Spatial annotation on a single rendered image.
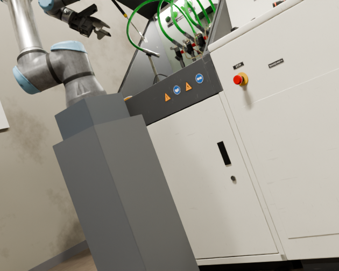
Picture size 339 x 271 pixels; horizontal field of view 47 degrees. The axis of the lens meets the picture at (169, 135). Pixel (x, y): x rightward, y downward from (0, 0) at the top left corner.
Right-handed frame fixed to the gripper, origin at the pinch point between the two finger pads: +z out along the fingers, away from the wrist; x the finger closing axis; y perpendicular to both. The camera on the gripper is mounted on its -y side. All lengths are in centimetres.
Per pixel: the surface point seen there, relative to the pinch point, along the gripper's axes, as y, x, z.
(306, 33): 8, 68, 82
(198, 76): 20, 32, 54
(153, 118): 35, 4, 41
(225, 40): 9, 48, 58
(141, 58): -4.5, -24.7, 16.2
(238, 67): 16, 46, 67
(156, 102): 29, 9, 40
